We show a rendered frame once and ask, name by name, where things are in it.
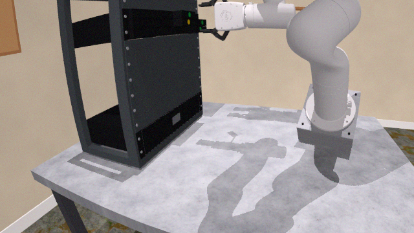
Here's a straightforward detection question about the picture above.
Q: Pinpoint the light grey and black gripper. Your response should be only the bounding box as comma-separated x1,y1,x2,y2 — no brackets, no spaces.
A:
199,0,247,41

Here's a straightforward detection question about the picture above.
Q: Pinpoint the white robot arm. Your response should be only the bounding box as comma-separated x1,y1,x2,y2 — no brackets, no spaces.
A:
245,0,361,131

